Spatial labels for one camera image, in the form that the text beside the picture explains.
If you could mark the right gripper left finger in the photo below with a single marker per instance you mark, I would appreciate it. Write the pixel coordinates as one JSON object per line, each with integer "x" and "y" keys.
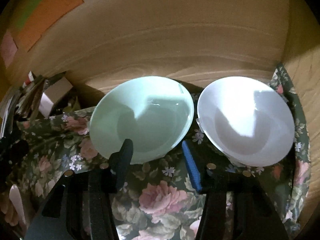
{"x": 118, "y": 165}

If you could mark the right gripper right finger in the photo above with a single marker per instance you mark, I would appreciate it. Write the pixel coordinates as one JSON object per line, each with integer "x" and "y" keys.
{"x": 195, "y": 166}

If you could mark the mint green bowl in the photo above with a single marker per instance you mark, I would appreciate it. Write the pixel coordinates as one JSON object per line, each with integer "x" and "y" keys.
{"x": 154, "y": 112}

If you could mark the white bowl with black spots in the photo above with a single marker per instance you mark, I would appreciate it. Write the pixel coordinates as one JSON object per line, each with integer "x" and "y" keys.
{"x": 246, "y": 120}

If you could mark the pink plate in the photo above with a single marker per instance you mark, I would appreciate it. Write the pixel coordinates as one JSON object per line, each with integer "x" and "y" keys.
{"x": 15, "y": 198}

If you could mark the dark floral tablecloth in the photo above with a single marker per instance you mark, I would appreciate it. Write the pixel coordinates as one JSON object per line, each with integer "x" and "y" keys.
{"x": 158, "y": 199}

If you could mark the white rectangular box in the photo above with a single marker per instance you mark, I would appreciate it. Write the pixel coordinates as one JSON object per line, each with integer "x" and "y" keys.
{"x": 52, "y": 95}

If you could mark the stack of books and cards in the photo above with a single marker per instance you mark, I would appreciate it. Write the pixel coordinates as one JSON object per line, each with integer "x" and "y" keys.
{"x": 20, "y": 101}

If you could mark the pink sticky note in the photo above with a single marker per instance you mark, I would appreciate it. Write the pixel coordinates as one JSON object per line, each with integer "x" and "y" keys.
{"x": 8, "y": 49}

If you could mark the orange sticky note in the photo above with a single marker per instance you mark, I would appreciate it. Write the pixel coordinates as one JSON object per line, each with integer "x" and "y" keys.
{"x": 41, "y": 19}

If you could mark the green sticky note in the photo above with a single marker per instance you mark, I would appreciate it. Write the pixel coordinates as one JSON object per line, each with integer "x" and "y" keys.
{"x": 26, "y": 12}

